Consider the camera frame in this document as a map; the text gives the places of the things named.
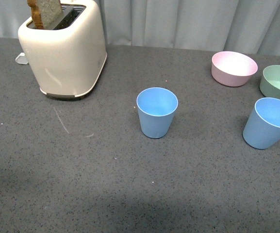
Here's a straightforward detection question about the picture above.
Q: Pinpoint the blue cup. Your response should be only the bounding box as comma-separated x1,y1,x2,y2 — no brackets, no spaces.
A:
243,97,280,150
136,87,179,139

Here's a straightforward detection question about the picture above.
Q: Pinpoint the cream white toaster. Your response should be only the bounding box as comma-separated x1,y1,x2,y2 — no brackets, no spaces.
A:
18,0,107,98

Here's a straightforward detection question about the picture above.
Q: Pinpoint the pink bowl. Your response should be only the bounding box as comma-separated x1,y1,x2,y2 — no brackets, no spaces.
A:
211,51,258,87

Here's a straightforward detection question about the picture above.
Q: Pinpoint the white power plug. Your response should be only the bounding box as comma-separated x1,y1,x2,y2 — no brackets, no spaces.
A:
15,52,29,65

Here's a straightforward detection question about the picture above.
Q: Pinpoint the toast bread slice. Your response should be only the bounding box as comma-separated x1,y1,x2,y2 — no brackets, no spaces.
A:
27,0,63,29

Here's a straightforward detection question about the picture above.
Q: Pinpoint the green bowl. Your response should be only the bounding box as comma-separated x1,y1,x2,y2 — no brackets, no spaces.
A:
260,65,280,99

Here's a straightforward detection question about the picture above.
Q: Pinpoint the grey curtain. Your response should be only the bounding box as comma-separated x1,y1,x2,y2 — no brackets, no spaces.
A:
0,0,280,57

